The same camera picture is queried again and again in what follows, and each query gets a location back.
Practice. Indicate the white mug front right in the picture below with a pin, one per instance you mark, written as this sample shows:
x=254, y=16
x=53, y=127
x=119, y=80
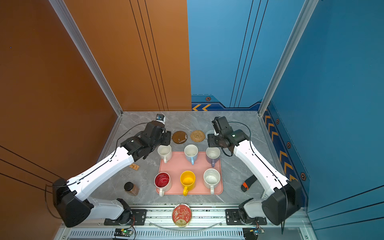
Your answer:
x=211, y=180

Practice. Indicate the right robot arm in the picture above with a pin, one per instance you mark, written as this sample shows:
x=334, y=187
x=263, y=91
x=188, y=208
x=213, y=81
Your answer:
x=281, y=197

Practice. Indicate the light blue mug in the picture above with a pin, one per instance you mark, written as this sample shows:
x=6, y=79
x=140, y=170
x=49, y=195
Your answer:
x=191, y=153

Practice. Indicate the glossy dark brown coaster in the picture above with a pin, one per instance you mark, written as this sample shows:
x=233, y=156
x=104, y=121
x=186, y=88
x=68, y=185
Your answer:
x=179, y=137

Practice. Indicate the right circuit board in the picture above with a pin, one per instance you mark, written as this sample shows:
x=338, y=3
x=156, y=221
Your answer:
x=252, y=233

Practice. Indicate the woven rattan coaster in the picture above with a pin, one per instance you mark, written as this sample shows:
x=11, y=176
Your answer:
x=197, y=136

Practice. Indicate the black orange utility knife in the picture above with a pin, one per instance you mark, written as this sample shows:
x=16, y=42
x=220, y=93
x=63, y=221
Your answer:
x=248, y=183

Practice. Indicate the left green circuit board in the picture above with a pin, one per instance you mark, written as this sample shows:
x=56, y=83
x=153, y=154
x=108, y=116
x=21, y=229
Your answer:
x=124, y=234

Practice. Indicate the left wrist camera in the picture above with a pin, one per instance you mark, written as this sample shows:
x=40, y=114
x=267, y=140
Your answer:
x=160, y=118

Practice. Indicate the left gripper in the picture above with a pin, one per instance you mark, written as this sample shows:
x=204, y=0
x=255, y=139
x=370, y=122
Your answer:
x=167, y=138

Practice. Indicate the aluminium front rail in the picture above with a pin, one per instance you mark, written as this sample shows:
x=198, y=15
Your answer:
x=190, y=222

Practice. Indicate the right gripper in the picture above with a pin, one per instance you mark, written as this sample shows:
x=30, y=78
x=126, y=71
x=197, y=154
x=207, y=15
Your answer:
x=210, y=141

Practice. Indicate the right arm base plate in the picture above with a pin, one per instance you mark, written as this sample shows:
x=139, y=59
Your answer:
x=236, y=217

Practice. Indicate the cream mug back left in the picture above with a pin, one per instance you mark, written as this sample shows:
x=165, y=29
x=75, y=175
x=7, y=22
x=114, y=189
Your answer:
x=165, y=152

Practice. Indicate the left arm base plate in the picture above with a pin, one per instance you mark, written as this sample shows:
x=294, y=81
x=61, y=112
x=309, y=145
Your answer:
x=135, y=217

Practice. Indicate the red mug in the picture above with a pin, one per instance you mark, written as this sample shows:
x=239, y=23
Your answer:
x=163, y=183

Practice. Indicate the purple mug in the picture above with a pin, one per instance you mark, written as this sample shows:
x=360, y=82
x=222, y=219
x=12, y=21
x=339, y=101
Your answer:
x=213, y=156

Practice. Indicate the brown spice jar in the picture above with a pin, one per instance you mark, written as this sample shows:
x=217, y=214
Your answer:
x=131, y=188

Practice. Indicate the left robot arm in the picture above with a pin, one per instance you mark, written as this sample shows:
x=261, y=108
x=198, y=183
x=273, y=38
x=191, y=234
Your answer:
x=72, y=198

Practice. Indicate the yellow mug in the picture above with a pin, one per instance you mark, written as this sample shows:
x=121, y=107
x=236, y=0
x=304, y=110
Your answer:
x=188, y=181

